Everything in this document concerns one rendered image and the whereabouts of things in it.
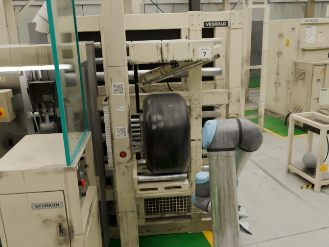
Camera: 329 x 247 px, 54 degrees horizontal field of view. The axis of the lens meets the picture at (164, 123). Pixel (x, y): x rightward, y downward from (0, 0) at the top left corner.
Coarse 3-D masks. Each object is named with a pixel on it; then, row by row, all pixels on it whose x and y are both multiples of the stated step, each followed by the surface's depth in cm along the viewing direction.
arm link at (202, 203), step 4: (192, 196) 186; (196, 196) 182; (192, 200) 185; (196, 200) 183; (200, 200) 181; (204, 200) 180; (208, 200) 180; (196, 204) 184; (200, 204) 182; (204, 204) 180; (208, 204) 178; (200, 208) 183; (204, 208) 180; (208, 212) 180
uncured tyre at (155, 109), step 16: (160, 96) 213; (176, 96) 213; (144, 112) 206; (160, 112) 202; (176, 112) 202; (144, 128) 203; (160, 128) 198; (176, 128) 199; (144, 144) 207; (160, 144) 198; (176, 144) 199; (160, 160) 203; (176, 160) 204
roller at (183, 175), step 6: (150, 174) 219; (156, 174) 219; (162, 174) 219; (168, 174) 219; (174, 174) 219; (180, 174) 219; (186, 174) 219; (138, 180) 217; (144, 180) 217; (150, 180) 218; (156, 180) 218
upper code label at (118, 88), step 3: (114, 84) 205; (117, 84) 206; (120, 84) 206; (123, 84) 206; (114, 87) 206; (117, 87) 206; (120, 87) 206; (123, 87) 206; (114, 90) 206; (117, 90) 207; (120, 90) 207; (123, 90) 207; (114, 93) 207; (117, 93) 207; (120, 93) 207; (123, 93) 207
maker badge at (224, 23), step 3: (210, 21) 255; (213, 21) 255; (216, 21) 255; (219, 21) 256; (222, 21) 256; (225, 21) 256; (228, 21) 256; (204, 24) 255; (207, 24) 255; (210, 24) 256; (213, 24) 256; (216, 24) 256; (219, 24) 256; (222, 24) 256; (225, 24) 257
